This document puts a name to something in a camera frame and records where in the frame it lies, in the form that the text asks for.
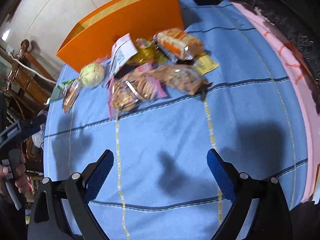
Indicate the round yellow-green cake packet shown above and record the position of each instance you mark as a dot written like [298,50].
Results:
[92,75]

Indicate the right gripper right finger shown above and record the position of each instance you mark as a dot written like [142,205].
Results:
[272,217]

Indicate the pink cookie bag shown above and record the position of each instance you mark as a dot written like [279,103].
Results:
[127,92]

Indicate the small yellow sachet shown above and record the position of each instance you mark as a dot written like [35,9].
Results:
[204,64]

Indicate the green snack packet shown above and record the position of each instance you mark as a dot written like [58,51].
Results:
[59,92]

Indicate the white pink snack packet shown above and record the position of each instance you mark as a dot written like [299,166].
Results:
[121,52]

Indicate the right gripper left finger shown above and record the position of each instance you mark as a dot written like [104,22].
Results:
[48,218]

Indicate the dark carved wooden sofa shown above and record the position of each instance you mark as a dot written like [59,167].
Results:
[298,20]

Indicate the brown biscuit bag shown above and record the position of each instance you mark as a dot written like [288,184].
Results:
[182,77]

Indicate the carved wooden chair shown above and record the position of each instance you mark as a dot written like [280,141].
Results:
[28,84]

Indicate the orange rice cracker packet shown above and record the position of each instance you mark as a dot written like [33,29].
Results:
[71,95]

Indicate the snickers chocolate bar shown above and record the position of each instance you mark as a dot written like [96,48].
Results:
[127,68]

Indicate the pink cushion cover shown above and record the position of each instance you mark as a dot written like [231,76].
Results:
[304,88]

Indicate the orange cardboard box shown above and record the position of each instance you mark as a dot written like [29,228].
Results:
[94,35]

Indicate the blue tablecloth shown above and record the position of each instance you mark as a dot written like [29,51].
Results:
[160,186]

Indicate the orange white pastry packet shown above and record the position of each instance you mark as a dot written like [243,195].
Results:
[179,43]

